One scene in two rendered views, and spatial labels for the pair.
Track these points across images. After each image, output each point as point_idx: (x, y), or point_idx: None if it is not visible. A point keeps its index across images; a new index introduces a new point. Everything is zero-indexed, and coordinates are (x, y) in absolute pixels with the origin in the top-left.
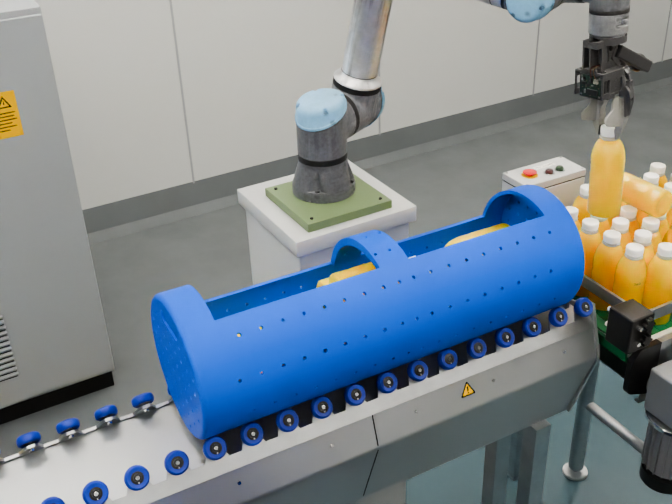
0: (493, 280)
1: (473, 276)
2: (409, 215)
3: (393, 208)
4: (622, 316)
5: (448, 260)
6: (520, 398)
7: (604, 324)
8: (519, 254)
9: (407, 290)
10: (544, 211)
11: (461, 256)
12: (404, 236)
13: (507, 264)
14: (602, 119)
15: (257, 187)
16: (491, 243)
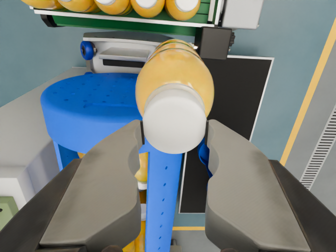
0: (175, 196)
1: (170, 215)
2: (24, 179)
3: (14, 195)
4: (214, 59)
5: (157, 239)
6: None
7: (173, 27)
8: (171, 180)
9: None
10: (145, 149)
11: (157, 230)
12: (34, 164)
13: (173, 189)
14: (135, 138)
15: None
16: (157, 208)
